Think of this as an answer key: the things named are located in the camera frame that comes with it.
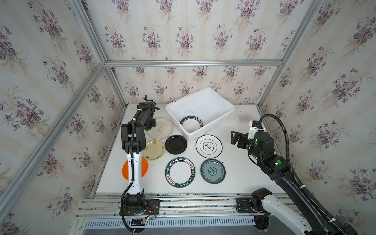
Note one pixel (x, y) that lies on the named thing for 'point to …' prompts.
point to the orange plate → (144, 168)
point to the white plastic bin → (206, 104)
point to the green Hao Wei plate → (180, 172)
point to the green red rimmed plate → (191, 123)
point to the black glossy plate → (176, 144)
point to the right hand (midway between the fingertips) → (237, 133)
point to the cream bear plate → (164, 129)
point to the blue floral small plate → (213, 171)
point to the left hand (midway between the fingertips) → (146, 127)
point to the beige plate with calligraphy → (154, 150)
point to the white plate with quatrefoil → (209, 146)
